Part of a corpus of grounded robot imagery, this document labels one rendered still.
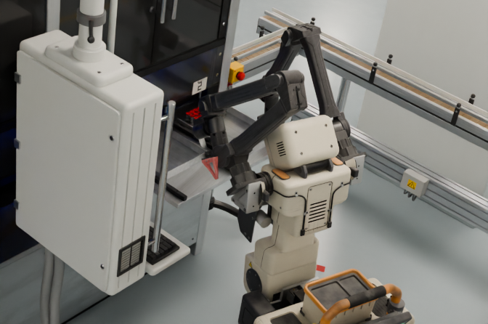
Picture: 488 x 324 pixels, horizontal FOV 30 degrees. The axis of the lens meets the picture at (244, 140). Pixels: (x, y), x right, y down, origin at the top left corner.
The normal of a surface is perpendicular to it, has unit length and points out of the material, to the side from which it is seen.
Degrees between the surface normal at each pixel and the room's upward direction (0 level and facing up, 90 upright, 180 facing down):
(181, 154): 0
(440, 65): 90
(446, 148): 90
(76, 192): 90
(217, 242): 0
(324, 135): 48
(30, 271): 90
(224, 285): 0
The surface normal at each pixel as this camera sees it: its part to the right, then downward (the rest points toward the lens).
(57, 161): -0.64, 0.34
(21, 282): 0.75, 0.44
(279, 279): 0.54, 0.40
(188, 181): 0.14, -0.83
